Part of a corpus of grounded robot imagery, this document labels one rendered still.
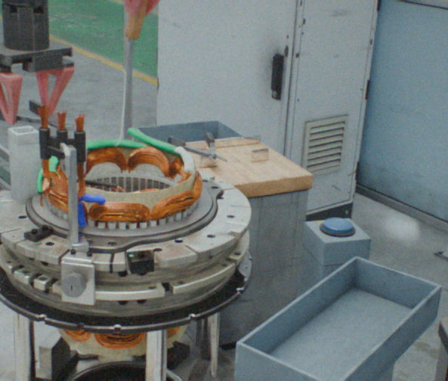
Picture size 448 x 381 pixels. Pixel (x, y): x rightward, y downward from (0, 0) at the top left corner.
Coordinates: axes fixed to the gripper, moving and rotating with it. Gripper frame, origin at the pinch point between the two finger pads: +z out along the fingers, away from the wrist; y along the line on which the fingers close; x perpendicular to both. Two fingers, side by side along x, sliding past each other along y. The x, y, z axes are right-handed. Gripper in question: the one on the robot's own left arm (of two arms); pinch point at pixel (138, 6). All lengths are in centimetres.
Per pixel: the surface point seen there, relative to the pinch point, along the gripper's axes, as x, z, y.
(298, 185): 10.3, 27.5, -30.7
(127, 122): -69, 80, -69
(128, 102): -71, 75, -69
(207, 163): -0.9, 29.3, -22.0
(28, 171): -1.3, 22.0, 9.8
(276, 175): 7.4, 27.0, -28.4
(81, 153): 9.3, 10.9, 11.5
